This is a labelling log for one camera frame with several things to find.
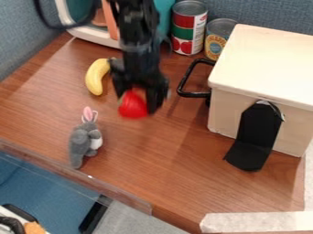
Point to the black cloth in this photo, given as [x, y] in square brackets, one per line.
[254, 135]

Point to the yellow toy banana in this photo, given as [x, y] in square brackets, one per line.
[96, 76]

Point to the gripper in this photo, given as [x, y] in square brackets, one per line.
[138, 65]

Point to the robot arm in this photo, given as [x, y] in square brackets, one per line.
[136, 21]

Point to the toy microwave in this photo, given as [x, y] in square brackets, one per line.
[89, 21]

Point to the cabinet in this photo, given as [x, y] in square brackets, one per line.
[265, 88]

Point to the grey plush rabbit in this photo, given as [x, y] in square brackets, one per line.
[84, 139]

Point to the red toy strawberry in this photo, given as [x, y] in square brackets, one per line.
[132, 105]

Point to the red and green can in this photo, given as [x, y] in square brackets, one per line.
[188, 27]

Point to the yellow and blue can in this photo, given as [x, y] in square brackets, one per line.
[217, 39]

